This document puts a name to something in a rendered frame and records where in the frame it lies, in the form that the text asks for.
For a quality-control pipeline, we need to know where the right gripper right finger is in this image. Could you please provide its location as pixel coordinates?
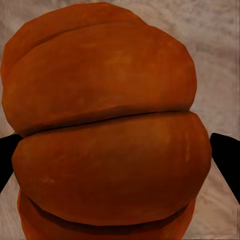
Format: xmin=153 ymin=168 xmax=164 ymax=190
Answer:
xmin=209 ymin=132 xmax=240 ymax=204

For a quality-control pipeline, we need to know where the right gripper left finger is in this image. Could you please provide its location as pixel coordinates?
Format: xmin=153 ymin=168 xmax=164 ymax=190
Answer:
xmin=0 ymin=134 xmax=23 ymax=193

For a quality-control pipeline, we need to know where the pumpkin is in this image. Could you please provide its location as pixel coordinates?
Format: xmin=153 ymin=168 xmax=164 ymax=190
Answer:
xmin=0 ymin=2 xmax=213 ymax=240

